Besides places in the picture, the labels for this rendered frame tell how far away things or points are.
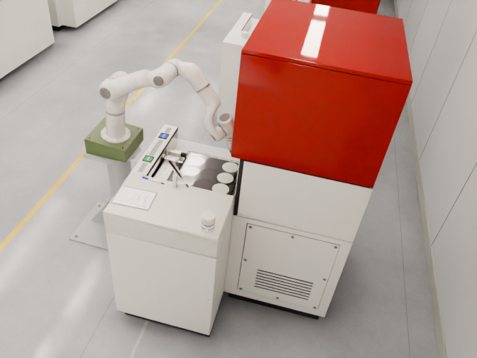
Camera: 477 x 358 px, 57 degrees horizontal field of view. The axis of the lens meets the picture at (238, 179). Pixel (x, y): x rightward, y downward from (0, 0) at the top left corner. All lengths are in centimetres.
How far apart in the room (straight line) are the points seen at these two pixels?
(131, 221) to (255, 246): 79
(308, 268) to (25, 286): 191
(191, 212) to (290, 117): 73
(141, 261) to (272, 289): 91
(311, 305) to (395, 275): 88
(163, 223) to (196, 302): 61
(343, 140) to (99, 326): 194
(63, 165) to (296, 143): 265
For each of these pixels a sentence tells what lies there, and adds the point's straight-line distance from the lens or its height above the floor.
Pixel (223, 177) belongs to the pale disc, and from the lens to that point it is 269.
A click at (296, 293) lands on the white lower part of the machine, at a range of 297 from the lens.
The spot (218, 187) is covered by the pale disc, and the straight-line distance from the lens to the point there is 261.
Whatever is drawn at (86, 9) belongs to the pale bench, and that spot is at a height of 24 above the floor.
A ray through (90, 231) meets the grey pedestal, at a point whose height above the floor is 1.
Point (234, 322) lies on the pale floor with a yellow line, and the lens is 309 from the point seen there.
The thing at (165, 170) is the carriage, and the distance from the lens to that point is 275.
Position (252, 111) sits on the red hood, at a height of 152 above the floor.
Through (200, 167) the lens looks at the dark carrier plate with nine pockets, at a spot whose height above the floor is 90.
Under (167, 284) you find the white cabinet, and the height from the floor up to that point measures 49.
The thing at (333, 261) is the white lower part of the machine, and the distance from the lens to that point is 270.
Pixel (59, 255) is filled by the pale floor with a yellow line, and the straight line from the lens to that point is 354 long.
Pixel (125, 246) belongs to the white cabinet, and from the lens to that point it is 252.
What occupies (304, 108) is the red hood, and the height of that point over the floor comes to 159.
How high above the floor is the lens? 261
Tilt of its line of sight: 39 degrees down
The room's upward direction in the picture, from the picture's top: 7 degrees clockwise
